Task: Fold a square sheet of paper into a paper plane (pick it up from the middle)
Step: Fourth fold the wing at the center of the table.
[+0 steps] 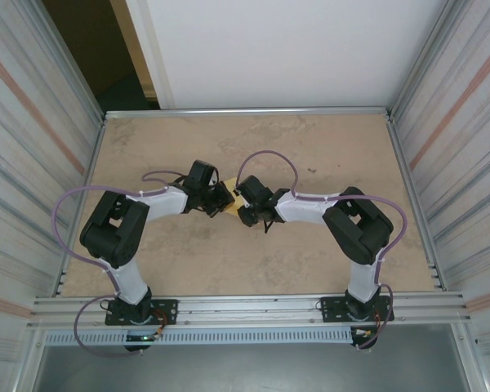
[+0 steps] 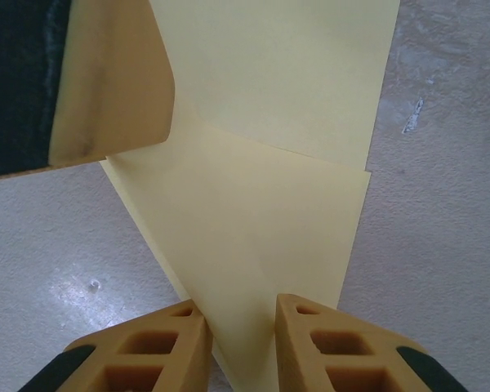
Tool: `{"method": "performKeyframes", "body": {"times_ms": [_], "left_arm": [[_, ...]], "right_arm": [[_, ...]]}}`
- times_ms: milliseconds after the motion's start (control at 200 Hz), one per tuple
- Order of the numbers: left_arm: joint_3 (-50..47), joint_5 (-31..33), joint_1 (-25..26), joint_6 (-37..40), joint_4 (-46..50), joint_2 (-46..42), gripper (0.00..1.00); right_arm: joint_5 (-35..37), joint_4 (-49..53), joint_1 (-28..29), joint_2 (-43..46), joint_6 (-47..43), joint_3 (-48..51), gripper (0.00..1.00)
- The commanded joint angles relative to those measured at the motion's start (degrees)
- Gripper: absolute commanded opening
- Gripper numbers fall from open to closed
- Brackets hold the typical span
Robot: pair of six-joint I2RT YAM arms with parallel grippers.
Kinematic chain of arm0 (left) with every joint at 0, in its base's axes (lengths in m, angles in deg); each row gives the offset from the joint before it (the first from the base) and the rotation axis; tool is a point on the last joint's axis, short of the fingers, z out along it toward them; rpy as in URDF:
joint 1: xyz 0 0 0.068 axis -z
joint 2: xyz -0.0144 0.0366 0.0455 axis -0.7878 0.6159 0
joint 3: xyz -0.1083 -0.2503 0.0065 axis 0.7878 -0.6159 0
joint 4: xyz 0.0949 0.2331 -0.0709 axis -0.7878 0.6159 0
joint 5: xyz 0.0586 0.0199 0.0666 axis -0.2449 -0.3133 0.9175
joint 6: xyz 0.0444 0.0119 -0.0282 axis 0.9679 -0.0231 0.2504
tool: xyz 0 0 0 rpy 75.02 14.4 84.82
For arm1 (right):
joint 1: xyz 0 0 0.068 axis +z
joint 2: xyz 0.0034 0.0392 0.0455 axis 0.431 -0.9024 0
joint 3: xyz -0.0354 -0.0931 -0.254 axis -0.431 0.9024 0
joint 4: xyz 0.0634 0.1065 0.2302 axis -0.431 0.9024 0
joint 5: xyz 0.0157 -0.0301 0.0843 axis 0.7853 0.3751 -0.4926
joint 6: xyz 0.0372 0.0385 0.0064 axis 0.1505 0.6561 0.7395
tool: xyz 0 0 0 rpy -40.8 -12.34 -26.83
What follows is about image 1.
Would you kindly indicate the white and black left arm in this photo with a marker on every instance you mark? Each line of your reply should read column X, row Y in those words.
column 126, row 281

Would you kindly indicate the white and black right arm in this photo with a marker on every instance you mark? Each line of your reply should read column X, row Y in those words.
column 361, row 232

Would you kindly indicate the grey metal lower panel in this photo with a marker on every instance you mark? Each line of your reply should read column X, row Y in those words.
column 249, row 367

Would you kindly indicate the white door jamb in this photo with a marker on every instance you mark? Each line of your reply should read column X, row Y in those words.
column 151, row 53

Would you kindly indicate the translucent corrugated side panel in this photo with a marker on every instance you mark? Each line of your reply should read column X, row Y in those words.
column 469, row 171
column 24, row 171

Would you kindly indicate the long aluminium base rail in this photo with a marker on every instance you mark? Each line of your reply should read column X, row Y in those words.
column 249, row 310

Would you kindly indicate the aluminium table edge rail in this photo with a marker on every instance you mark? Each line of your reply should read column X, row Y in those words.
column 249, row 112

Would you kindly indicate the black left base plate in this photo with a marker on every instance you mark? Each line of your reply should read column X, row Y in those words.
column 167, row 311

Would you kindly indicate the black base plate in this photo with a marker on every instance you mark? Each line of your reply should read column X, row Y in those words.
column 330, row 308
column 167, row 311

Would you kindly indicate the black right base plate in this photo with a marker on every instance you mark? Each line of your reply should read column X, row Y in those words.
column 330, row 308

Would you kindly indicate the aluminium table side rail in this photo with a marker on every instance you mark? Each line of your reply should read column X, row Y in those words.
column 79, row 163
column 416, row 163

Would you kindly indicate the aluminium frame upright post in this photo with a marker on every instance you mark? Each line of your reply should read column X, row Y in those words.
column 426, row 61
column 75, row 73

